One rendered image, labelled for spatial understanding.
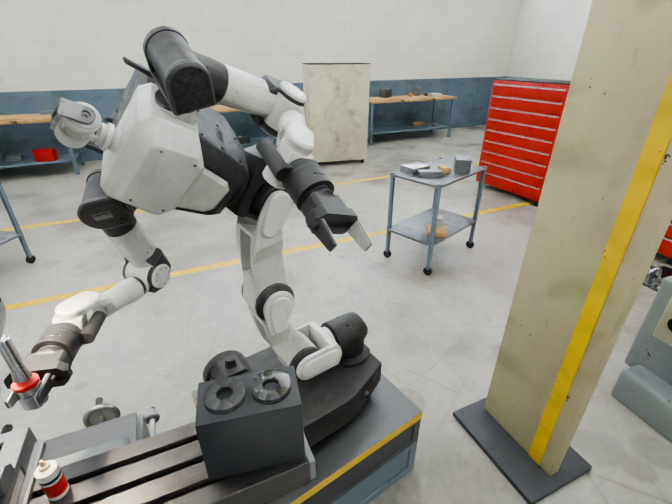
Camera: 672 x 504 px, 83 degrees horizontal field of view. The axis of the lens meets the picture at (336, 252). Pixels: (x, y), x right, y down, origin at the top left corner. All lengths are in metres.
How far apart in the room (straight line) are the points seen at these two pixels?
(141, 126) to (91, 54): 7.26
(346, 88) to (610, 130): 5.40
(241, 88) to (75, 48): 7.28
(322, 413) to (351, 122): 5.68
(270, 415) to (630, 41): 1.45
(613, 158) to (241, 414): 1.35
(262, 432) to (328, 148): 6.04
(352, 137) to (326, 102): 0.73
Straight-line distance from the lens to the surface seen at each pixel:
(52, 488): 1.11
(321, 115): 6.57
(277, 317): 1.28
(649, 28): 1.54
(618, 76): 1.56
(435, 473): 2.13
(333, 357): 1.56
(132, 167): 0.98
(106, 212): 1.14
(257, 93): 1.01
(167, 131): 0.93
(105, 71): 8.18
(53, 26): 8.24
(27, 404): 1.06
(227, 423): 0.88
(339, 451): 1.65
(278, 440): 0.95
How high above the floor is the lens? 1.76
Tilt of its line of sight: 28 degrees down
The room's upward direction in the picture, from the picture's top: straight up
